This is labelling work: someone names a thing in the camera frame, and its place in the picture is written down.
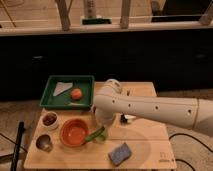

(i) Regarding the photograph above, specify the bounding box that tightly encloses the metal cup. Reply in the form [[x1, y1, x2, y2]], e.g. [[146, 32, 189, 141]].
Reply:
[[36, 134, 53, 152]]

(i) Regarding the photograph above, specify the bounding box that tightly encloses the orange fruit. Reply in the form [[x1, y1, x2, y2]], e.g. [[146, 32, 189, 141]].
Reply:
[[70, 88, 82, 100]]

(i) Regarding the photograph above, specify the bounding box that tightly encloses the black pole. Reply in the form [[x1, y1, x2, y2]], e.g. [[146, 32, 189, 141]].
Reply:
[[10, 122, 25, 171]]

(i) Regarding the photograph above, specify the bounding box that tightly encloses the black cable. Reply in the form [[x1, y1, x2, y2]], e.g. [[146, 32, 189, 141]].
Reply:
[[168, 132, 213, 171]]

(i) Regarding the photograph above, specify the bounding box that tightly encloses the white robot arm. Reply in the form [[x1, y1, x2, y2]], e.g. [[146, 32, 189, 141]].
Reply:
[[93, 79, 213, 137]]

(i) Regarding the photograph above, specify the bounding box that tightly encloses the blue sponge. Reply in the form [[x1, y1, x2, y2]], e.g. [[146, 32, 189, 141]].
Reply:
[[108, 143, 132, 166]]

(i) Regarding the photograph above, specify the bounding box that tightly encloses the small stick in tray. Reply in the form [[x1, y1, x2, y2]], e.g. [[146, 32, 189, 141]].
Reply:
[[68, 102, 87, 106]]

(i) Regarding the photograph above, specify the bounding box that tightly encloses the green plastic tray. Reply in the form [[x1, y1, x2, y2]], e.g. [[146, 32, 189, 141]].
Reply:
[[40, 75, 94, 110]]

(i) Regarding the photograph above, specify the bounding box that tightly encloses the white triangular cloth piece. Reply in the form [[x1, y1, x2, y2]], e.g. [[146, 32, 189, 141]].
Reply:
[[53, 82, 73, 96]]

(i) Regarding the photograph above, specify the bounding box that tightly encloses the green base object on shelf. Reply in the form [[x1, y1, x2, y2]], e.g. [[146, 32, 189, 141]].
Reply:
[[82, 18, 112, 25]]

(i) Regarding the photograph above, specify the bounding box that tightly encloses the green plastic cup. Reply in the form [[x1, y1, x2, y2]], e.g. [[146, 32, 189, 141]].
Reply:
[[94, 129, 108, 144]]

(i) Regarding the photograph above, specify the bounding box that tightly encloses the orange bowl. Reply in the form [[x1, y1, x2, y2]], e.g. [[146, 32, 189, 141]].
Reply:
[[60, 119, 89, 148]]

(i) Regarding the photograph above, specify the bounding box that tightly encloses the green pepper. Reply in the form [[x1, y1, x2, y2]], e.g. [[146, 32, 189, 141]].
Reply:
[[85, 127, 105, 142]]

